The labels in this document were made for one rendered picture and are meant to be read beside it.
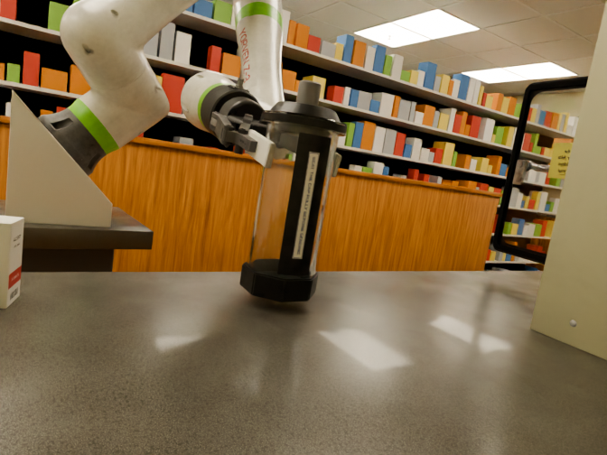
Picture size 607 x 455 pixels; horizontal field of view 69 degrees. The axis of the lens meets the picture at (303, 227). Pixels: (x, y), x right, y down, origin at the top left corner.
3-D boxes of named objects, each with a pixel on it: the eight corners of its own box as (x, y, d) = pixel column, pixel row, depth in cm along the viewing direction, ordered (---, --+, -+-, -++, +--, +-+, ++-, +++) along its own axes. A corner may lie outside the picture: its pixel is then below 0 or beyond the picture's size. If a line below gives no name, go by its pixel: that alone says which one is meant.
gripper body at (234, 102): (219, 90, 68) (240, 102, 61) (266, 101, 73) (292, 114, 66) (209, 137, 71) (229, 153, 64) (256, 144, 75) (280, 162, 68)
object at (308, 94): (352, 143, 54) (362, 88, 53) (287, 131, 49) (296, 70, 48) (313, 139, 62) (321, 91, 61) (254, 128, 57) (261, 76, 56)
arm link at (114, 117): (49, 86, 90) (126, 39, 96) (88, 136, 104) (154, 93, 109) (79, 116, 85) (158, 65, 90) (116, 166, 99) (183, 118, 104)
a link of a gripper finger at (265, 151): (254, 129, 57) (248, 128, 56) (276, 144, 51) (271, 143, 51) (248, 152, 58) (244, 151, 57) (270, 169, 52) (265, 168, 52)
